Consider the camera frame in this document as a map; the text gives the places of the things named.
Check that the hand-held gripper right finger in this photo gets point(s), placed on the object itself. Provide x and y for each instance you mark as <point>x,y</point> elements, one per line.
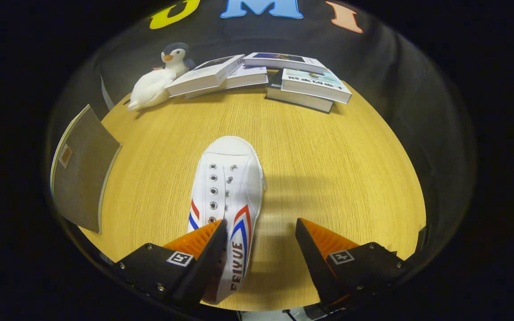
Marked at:
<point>317,267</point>

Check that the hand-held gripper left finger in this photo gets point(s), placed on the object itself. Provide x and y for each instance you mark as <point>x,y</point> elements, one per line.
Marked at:
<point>203,272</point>

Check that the white canvas shoe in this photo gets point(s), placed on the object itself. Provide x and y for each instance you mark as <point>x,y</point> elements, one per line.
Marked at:
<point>228,178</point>

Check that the grey fabric storage box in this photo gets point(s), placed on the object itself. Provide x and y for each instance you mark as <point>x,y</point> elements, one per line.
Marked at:
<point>83,178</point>

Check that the dark grey book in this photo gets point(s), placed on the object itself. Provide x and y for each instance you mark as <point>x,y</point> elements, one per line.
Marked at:
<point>297,100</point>

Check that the book with pale teal cover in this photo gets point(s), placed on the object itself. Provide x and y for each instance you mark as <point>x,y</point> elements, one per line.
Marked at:
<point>314,84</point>

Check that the penguin plush toy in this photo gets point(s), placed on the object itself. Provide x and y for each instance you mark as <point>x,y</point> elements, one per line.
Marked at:
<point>150,89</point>

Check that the black backdrop cloth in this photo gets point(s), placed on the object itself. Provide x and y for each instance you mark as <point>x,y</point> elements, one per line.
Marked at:
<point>395,89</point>

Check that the white book with portrait cover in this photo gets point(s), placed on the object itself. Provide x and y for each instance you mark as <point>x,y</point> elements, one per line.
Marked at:
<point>203,76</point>

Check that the plain white book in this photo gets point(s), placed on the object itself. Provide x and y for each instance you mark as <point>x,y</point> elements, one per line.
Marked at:
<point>248,76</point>

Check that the book with blue picture cover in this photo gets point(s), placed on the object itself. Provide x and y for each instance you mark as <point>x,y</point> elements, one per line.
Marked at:
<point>279,60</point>

